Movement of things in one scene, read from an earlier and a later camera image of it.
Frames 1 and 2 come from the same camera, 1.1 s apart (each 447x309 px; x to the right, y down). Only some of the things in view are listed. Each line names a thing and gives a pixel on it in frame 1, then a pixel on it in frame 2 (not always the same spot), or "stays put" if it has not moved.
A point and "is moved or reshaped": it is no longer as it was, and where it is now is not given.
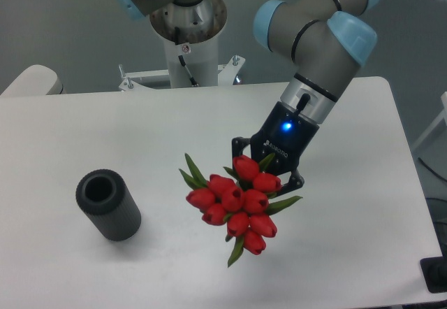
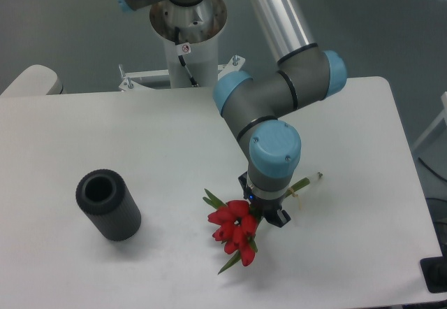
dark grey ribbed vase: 104,196 stays put
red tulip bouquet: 243,202 is moved or reshaped
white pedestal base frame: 227,73 stays put
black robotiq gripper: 286,135 → 271,210
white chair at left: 35,80 stays put
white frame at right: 443,115 stays put
